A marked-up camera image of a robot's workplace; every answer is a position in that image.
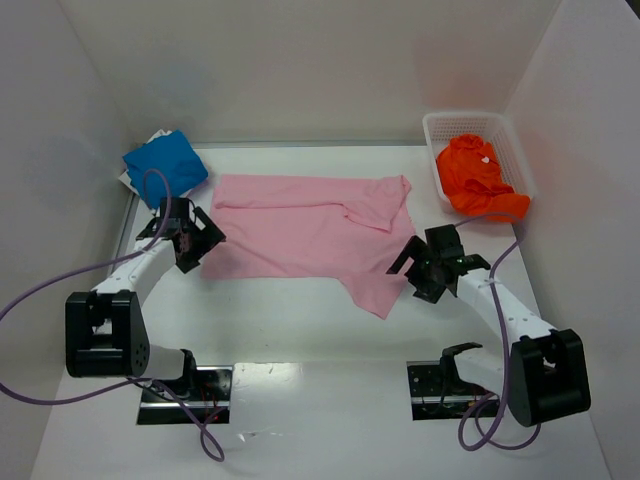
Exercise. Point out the orange crumpled t-shirt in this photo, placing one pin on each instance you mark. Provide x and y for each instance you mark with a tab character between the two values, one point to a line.
471	179

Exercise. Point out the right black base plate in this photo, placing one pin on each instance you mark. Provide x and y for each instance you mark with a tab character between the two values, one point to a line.
432	397

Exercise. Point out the white perforated plastic basket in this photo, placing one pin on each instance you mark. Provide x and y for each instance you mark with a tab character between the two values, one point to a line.
440	127

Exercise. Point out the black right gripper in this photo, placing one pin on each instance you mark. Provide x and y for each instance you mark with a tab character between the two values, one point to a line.
420	270

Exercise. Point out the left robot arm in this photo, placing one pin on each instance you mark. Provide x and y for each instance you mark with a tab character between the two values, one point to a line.
105	333

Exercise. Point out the pink t-shirt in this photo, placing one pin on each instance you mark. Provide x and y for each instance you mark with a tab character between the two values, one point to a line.
347	229

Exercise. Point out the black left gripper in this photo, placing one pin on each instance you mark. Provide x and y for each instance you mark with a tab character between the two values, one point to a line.
198	242

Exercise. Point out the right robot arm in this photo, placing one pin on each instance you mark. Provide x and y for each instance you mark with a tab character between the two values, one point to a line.
541	372

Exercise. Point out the blue folded t-shirt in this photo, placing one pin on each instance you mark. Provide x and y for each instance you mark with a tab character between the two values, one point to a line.
173	156

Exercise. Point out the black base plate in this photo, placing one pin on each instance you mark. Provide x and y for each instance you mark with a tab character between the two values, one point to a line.
208	399
432	397

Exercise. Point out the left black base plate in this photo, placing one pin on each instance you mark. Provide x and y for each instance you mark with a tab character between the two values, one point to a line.
208	399

